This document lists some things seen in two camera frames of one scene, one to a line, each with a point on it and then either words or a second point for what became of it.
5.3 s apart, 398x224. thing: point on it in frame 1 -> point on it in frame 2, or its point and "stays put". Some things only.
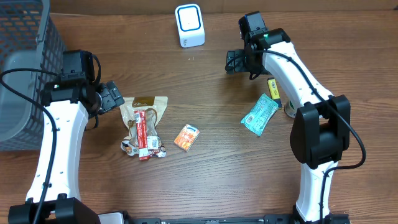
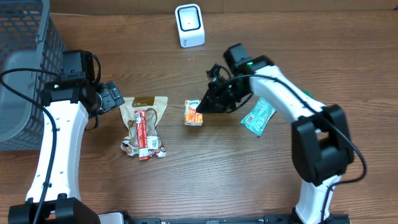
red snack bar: (141, 128) stays put
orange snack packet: (186, 137) -> (191, 117)
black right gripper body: (232, 62) -> (221, 96)
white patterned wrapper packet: (154, 147) stays put
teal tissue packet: (259, 116) stays put
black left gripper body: (112, 96) stays put
